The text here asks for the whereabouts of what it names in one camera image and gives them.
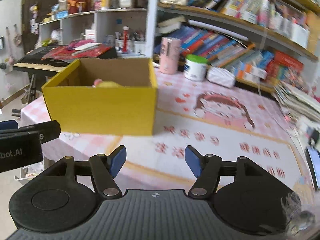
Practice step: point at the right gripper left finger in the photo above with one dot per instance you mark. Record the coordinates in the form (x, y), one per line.
(104, 168)

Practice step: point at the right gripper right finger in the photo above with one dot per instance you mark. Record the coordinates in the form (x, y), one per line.
(205, 169)

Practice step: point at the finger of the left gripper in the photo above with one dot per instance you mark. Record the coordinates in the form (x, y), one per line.
(9, 124)
(47, 131)

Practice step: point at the yellow tape roll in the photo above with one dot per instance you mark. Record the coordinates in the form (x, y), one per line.
(107, 84)

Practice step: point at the pink checkered desk mat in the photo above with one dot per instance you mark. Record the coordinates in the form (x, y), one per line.
(157, 162)

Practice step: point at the black keyboard piano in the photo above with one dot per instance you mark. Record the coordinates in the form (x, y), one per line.
(55, 59)

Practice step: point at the pink plush toy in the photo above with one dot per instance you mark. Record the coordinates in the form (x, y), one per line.
(98, 82)

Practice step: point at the yellow cardboard box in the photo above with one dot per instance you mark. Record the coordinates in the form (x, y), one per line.
(80, 108)

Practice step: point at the white quilted purse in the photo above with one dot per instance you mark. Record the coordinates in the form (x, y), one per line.
(221, 76)

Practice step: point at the lower orange blue box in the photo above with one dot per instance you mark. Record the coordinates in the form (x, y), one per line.
(242, 75)

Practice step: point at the orange blue box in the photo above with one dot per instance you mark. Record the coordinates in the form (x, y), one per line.
(242, 75)
(261, 73)

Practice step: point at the white tub green lid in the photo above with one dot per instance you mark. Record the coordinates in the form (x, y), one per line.
(195, 68)

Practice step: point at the smartphone with lit screen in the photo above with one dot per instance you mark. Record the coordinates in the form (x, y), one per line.
(312, 156)

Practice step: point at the upper orange blue box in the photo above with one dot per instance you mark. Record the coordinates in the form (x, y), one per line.
(261, 73)

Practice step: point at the stack of papers and books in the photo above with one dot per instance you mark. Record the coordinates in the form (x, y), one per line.
(296, 102)

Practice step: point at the row of books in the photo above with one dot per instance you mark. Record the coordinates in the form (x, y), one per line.
(220, 49)

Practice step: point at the pink cylindrical container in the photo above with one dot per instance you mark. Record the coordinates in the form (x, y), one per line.
(169, 55)

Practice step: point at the white side shelf unit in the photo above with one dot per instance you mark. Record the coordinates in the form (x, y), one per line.
(103, 26)

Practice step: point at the red santa pen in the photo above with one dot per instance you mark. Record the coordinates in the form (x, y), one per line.
(125, 38)

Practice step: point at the red boxed book set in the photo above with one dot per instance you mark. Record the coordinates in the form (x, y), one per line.
(281, 67)

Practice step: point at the wooden bookshelf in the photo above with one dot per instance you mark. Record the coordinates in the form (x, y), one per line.
(253, 32)

